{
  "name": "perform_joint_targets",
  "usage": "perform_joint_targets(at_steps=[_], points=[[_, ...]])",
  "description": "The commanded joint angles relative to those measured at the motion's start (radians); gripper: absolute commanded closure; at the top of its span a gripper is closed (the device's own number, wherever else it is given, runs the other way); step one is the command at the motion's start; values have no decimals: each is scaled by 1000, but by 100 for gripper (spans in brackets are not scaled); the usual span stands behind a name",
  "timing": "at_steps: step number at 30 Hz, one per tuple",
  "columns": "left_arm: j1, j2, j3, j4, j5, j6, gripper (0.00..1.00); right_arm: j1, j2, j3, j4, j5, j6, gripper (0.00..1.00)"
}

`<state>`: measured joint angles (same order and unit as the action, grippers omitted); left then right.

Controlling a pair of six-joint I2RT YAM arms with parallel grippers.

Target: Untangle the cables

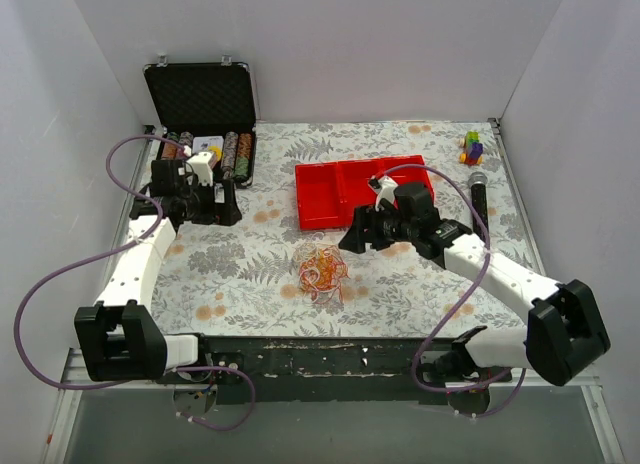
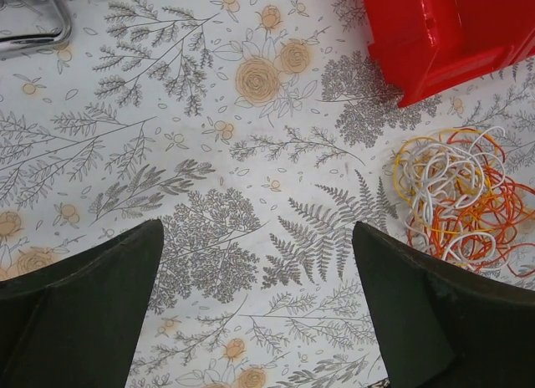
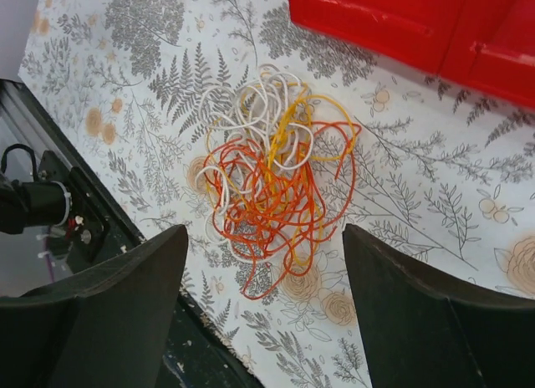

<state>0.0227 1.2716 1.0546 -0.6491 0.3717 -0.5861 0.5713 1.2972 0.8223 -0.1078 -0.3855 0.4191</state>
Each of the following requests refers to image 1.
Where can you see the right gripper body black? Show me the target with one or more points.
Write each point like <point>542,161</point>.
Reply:
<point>367,229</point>

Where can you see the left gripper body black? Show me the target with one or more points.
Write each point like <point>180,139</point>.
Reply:
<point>220,204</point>

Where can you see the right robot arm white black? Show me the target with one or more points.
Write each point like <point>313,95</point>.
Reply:
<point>564,332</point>

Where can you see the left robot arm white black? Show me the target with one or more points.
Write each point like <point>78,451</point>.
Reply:
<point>118,336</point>

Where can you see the red three-compartment tray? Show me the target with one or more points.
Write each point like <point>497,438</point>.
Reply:
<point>328,193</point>

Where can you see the yellow round chip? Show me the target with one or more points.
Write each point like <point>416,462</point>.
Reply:
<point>216,149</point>

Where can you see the white card deck box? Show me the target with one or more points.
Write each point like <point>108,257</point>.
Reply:
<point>200,143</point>

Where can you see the floral table mat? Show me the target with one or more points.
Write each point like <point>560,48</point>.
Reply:
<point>243,280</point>

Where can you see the black poker chip case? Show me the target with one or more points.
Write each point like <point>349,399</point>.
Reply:
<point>204,99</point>

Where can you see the black microphone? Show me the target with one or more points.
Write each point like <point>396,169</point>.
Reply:
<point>477,185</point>

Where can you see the colourful toy block figure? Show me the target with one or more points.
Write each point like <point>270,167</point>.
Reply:
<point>471,149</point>

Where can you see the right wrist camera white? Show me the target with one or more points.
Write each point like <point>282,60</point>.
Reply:
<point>384,188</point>

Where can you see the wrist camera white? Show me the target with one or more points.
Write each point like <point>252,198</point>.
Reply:
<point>202,165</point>
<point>384,188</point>

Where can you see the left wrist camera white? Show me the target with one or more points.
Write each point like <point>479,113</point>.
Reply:
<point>202,165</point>

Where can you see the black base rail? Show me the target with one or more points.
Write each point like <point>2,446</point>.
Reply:
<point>326,369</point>

